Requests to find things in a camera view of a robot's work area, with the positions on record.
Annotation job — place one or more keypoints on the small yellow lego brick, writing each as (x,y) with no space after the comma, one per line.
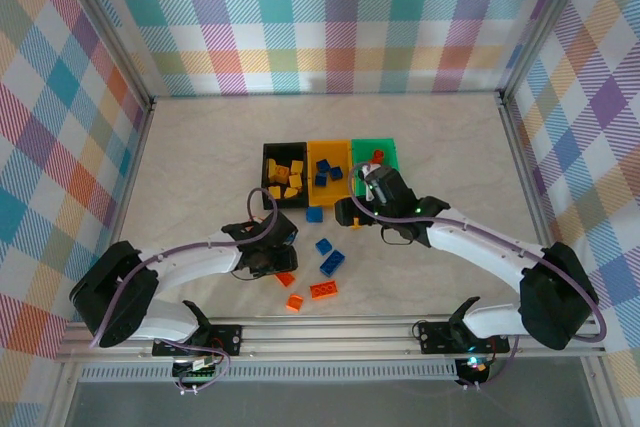
(291,192)
(356,222)
(274,191)
(271,169)
(295,180)
(297,166)

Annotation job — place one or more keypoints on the long orange lego brick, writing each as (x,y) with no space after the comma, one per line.
(286,279)
(323,290)

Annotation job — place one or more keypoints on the yellow plastic bin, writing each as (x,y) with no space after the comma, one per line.
(330,194)

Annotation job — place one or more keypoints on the small blue lego brick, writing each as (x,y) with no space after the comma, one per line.
(323,246)
(324,166)
(336,173)
(320,179)
(315,214)

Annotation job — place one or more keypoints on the small orange lego brick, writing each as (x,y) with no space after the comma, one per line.
(295,302)
(378,154)

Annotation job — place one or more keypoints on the green plastic bin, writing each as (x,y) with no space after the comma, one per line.
(390,152)

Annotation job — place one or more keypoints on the long blue lego brick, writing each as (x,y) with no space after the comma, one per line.
(332,263)

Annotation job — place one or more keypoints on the long yellow lego brick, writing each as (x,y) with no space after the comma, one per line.
(283,174)

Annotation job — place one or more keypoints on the black plastic bin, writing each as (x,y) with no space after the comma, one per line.
(282,152)

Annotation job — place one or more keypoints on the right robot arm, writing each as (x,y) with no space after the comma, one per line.
(480,252)

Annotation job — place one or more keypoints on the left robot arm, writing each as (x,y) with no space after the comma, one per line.
(190,259)

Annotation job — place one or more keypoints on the black controller board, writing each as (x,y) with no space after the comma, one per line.
(197,374)
(475,367)

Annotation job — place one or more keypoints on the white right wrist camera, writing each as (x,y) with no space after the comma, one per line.
(372,173)

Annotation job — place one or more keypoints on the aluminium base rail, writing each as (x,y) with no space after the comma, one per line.
(325,334)

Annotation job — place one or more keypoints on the aluminium table edge rail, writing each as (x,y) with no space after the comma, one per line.
(128,197)
(531,197)

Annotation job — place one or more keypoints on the aluminium frame post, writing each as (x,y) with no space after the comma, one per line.
(544,22)
(112,29)

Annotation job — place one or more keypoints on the aluminium frame beam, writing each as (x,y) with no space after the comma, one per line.
(601,397)
(62,397)

